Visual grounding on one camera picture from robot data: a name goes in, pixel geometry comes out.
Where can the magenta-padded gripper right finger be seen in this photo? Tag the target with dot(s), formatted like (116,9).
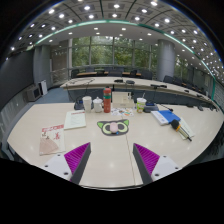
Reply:
(165,166)

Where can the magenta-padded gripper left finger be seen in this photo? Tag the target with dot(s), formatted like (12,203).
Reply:
(58,165)

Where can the cat-face mouse pad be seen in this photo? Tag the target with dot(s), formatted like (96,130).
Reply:
(104,128)

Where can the red and white magazine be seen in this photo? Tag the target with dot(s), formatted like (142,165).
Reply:
(52,140)

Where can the white printed document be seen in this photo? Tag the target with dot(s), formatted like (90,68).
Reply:
(75,120)

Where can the blue and white book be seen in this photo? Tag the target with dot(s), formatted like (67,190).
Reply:
(168,116)

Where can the conference microphone unit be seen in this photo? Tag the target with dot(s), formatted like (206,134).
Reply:
(151,108)
(78,104)

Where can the green printed paper cup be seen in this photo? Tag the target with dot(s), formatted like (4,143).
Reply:
(141,105)

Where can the white paper cup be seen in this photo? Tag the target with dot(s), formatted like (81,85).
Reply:
(87,104)

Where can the colourful sticker sheet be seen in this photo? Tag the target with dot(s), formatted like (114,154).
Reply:
(121,112)

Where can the white lidded mug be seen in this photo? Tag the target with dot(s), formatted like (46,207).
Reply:
(97,105)

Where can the grey box appliance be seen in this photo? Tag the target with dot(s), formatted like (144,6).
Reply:
(33,93)

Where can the white leaning board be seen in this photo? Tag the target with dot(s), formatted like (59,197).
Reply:
(43,87)

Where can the white cardboard box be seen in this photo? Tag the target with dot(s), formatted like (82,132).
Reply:
(121,100)

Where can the red drink bottle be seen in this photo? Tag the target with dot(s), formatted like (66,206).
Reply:
(107,101)

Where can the long curved conference table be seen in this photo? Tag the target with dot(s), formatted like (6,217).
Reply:
(100,82)

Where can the row of dark chairs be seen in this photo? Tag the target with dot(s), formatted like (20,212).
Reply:
(146,74)

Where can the brown wooden table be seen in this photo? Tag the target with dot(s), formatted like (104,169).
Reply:
(86,74)

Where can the ceiling spot lights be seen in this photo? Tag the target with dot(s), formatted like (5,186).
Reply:
(87,7)

